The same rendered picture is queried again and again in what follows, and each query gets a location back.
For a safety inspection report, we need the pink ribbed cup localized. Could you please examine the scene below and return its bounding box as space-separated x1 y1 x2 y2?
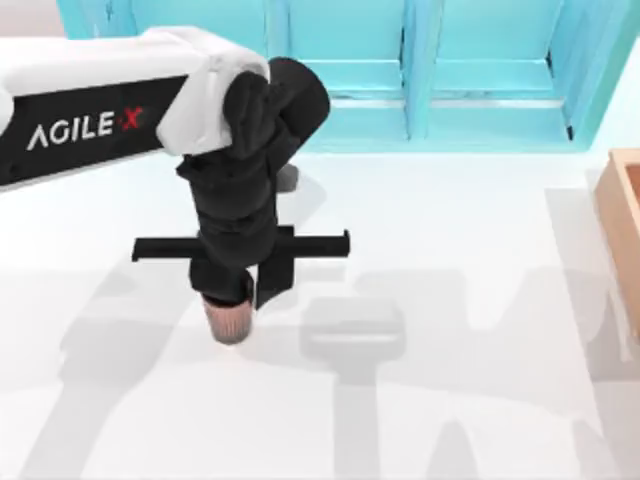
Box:
201 294 253 347

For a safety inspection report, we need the light blue rack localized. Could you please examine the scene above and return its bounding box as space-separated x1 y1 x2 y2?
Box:
55 0 640 157

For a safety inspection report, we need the shallow salmon-coloured box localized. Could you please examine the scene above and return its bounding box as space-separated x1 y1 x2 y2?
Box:
593 147 640 347

